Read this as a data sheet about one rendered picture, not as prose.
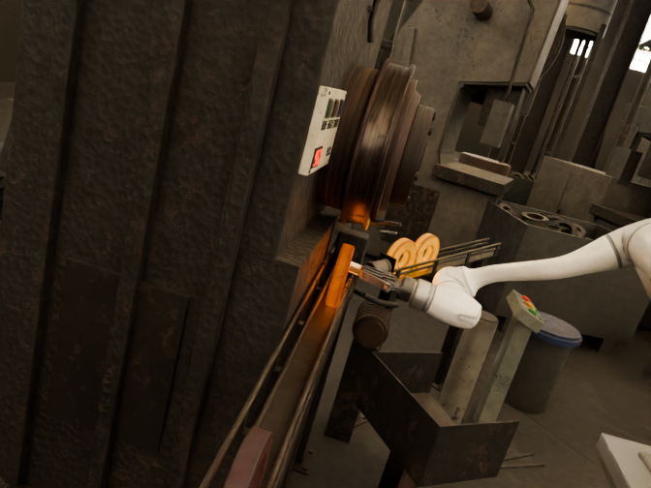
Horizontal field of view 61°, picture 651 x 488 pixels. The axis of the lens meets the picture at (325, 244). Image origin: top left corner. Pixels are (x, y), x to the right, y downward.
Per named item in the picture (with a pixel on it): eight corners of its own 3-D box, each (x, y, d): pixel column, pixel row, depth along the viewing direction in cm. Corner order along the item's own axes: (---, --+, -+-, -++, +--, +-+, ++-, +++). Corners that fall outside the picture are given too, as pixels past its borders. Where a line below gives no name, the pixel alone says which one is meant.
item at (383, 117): (333, 240, 140) (386, 50, 127) (356, 208, 185) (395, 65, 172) (357, 248, 140) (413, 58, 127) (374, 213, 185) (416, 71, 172)
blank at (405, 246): (388, 239, 200) (395, 243, 198) (414, 234, 211) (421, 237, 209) (380, 278, 206) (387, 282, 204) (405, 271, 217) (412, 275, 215)
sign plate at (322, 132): (297, 173, 114) (319, 85, 109) (320, 161, 139) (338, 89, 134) (308, 176, 113) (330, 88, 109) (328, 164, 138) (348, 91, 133)
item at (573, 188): (546, 260, 618) (584, 166, 588) (610, 302, 516) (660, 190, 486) (505, 252, 606) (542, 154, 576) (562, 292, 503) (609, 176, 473)
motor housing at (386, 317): (318, 439, 207) (356, 311, 192) (327, 408, 228) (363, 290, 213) (351, 450, 206) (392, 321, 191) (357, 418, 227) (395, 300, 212)
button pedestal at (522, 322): (464, 437, 234) (515, 306, 217) (460, 408, 257) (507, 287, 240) (502, 449, 232) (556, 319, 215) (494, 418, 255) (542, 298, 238)
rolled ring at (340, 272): (356, 238, 150) (344, 234, 150) (336, 303, 146) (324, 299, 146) (354, 254, 168) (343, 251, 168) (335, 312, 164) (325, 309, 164)
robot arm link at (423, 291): (423, 306, 173) (406, 299, 173) (435, 280, 170) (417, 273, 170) (423, 317, 164) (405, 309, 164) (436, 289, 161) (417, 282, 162)
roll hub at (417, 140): (386, 209, 146) (417, 104, 138) (391, 194, 173) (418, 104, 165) (406, 216, 145) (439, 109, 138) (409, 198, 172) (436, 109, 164)
